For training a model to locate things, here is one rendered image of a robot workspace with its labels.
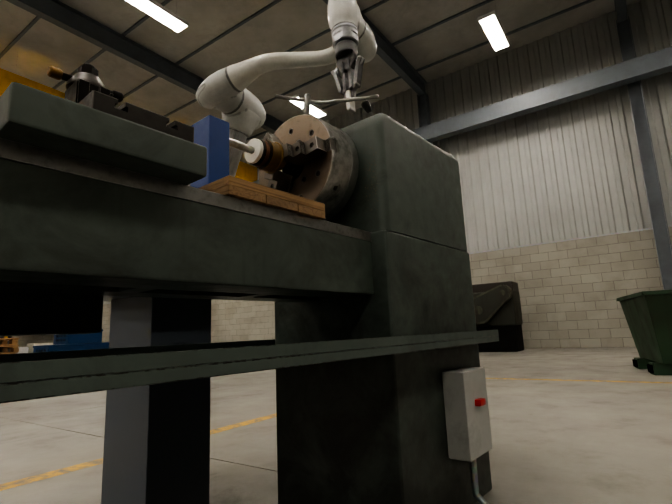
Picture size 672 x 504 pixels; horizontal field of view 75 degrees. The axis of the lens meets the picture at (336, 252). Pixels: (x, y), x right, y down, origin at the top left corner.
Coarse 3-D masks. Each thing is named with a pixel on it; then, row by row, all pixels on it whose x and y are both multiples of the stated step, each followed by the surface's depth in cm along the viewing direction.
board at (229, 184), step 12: (216, 180) 92; (228, 180) 89; (240, 180) 91; (216, 192) 91; (228, 192) 88; (240, 192) 91; (252, 192) 93; (264, 192) 96; (276, 192) 99; (264, 204) 97; (276, 204) 98; (288, 204) 101; (300, 204) 105; (312, 204) 108; (324, 204) 112; (312, 216) 108; (324, 216) 111
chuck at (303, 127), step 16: (288, 128) 135; (304, 128) 130; (320, 128) 126; (336, 128) 132; (336, 144) 125; (320, 160) 124; (336, 160) 123; (304, 176) 128; (320, 176) 123; (336, 176) 124; (304, 192) 127; (320, 192) 123; (336, 192) 127
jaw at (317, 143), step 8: (288, 144) 123; (296, 144) 123; (304, 144) 123; (312, 144) 122; (320, 144) 121; (328, 144) 123; (288, 152) 122; (296, 152) 122; (304, 152) 122; (312, 152) 122; (320, 152) 123; (336, 152) 124; (288, 160) 124; (296, 160) 125; (304, 160) 126
